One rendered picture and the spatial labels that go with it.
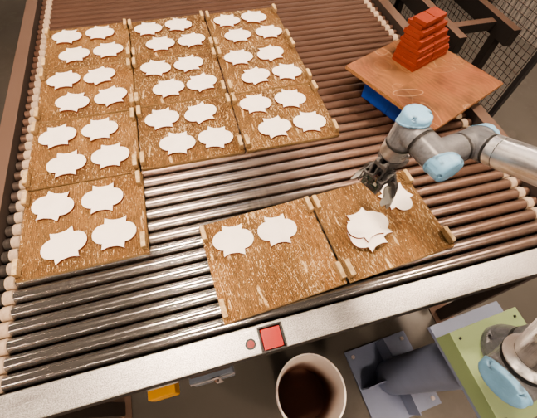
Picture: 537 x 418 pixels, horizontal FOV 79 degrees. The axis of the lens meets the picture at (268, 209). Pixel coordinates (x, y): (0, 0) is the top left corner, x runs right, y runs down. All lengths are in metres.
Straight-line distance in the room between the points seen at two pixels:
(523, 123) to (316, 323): 2.99
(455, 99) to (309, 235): 0.90
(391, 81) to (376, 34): 0.60
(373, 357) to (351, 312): 0.97
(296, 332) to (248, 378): 0.93
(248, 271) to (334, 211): 0.38
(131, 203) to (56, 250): 0.28
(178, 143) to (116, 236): 0.45
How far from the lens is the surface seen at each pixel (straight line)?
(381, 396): 2.04
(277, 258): 1.10
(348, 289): 1.12
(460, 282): 1.28
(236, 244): 1.11
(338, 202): 1.24
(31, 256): 1.32
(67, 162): 1.48
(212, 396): 1.96
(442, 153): 0.85
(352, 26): 2.21
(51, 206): 1.38
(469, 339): 1.19
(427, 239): 1.28
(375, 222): 1.19
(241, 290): 1.06
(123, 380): 1.09
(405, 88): 1.62
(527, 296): 2.64
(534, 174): 0.88
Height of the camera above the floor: 1.94
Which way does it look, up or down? 58 degrees down
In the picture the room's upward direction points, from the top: 4 degrees clockwise
